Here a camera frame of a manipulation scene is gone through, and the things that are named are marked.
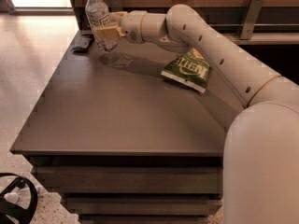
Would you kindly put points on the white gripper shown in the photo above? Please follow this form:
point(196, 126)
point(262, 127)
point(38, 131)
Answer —
point(131, 25)

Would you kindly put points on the clear plastic water bottle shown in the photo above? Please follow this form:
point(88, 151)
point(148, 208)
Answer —
point(97, 14)

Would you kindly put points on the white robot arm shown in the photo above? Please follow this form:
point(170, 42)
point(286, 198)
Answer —
point(261, 151)

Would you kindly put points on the green chip bag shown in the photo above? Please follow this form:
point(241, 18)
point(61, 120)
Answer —
point(189, 69)

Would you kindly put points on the grey drawer cabinet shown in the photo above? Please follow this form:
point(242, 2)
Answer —
point(123, 145)

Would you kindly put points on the black chair base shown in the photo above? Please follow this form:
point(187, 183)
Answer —
point(18, 200)

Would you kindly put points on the left metal wall bracket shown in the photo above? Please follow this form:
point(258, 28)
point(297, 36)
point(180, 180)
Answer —
point(115, 5)

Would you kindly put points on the metal wall bracket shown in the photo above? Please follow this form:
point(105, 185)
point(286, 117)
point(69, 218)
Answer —
point(250, 18)
point(115, 5)

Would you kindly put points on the grey wall shelf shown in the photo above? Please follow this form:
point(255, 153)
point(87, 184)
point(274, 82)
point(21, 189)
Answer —
point(266, 39)

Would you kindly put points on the right metal wall bracket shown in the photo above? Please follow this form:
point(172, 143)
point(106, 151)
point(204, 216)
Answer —
point(250, 18)

